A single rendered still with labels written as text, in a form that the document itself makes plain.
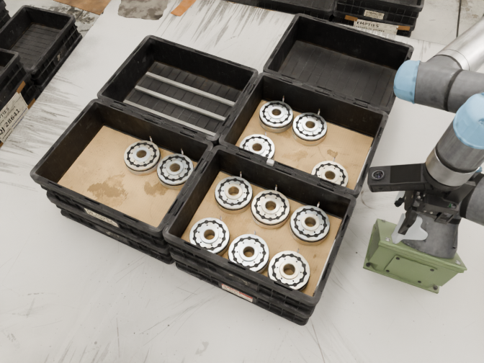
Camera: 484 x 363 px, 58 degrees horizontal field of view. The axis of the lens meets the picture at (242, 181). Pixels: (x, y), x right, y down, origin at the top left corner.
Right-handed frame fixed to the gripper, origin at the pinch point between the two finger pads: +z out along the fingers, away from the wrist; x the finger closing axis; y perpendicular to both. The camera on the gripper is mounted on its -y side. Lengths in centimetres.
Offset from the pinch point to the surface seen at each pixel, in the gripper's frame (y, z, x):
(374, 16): -2, 48, 142
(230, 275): -31.5, 21.8, -12.9
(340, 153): -10.6, 20.8, 31.9
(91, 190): -76, 26, 2
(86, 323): -66, 40, -30
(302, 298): -14.2, 13.4, -16.8
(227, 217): -36.7, 23.6, 3.2
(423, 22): 37, 93, 214
